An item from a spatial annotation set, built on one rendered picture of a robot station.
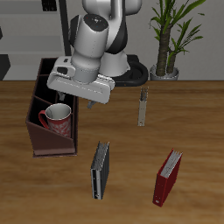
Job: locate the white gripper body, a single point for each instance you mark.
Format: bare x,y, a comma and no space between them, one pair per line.
87,87

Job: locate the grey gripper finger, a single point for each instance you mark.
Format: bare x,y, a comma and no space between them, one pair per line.
61,95
91,104

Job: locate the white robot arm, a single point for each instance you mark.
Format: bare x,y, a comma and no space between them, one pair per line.
93,38

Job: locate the red and white mug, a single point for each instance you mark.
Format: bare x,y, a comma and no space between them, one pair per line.
59,120

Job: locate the dark brown desk caddy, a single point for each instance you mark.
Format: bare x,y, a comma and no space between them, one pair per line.
43,140

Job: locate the black book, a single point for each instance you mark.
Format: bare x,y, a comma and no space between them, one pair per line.
100,172

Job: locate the red book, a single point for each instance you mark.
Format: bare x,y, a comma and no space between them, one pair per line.
166,180

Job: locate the green pot plant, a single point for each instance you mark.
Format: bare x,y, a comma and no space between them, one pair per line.
169,43

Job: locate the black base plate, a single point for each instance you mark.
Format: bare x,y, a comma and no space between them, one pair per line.
137,73

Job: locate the white wall shelf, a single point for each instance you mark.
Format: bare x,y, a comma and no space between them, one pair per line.
32,26

